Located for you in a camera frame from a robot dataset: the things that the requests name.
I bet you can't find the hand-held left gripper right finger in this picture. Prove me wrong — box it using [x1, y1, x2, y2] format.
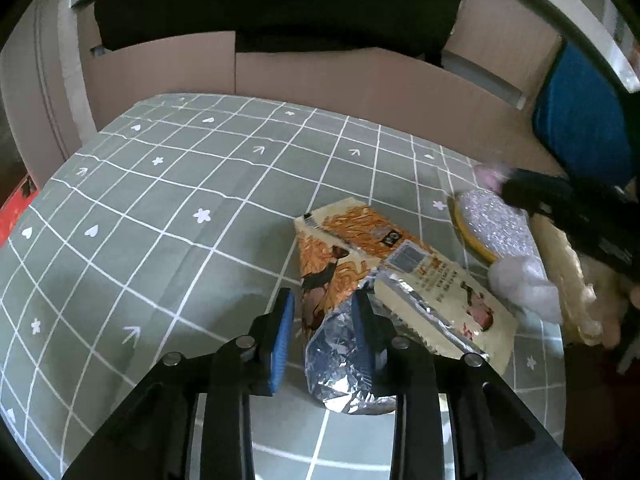
[350, 290, 583, 480]

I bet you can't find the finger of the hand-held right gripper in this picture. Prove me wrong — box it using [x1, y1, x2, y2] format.
[500, 167, 566, 213]

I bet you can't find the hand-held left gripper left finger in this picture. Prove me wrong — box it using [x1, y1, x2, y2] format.
[62, 287, 296, 480]

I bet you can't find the pink packet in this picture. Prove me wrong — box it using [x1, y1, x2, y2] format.
[475, 162, 512, 192]

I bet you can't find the cream plastic bag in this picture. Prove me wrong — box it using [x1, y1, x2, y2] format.
[530, 210, 632, 348]

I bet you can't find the orange cream foil snack packet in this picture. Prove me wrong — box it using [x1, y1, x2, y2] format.
[292, 197, 518, 416]

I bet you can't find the person's right hand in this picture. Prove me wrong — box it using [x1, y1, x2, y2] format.
[597, 285, 640, 352]

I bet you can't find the silver glitter round disc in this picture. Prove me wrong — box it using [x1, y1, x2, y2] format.
[447, 189, 543, 263]

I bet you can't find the crumpled white tissue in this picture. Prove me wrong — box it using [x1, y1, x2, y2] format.
[487, 255, 563, 322]

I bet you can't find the blue chair cushion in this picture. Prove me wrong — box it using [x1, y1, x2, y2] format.
[532, 40, 640, 187]

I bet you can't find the green checked tablecloth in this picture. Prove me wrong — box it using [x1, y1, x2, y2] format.
[0, 92, 567, 480]

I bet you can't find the red box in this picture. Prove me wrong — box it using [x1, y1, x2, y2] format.
[0, 172, 42, 247]

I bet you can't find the black cloth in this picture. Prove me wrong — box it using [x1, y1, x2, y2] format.
[94, 0, 471, 68]

